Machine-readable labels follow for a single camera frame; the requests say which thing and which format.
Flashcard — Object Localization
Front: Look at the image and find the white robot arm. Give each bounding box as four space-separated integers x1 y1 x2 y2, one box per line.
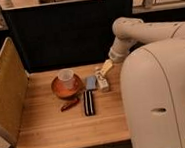
109 17 185 148

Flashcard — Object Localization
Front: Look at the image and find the orange ceramic bowl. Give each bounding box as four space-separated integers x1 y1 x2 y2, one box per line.
51 74 83 99

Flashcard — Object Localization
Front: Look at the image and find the red chili pepper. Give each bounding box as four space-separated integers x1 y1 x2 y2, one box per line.
61 97 80 112

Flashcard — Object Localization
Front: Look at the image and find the white rectangular box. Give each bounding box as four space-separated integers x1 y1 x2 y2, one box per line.
95 69 110 92

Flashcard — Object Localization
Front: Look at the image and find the blue rectangular sponge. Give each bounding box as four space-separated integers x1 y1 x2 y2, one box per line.
85 75 97 90

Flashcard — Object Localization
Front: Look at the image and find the black striped case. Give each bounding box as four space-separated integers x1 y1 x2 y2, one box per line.
83 90 95 116

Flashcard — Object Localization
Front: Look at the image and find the white plastic cup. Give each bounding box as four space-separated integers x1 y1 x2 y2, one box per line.
58 68 75 89

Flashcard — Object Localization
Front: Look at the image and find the dark back panel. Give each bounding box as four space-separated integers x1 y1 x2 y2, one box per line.
3 0 133 72

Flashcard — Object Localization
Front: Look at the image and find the left wooden side panel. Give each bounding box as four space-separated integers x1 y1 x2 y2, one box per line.
0 38 28 146

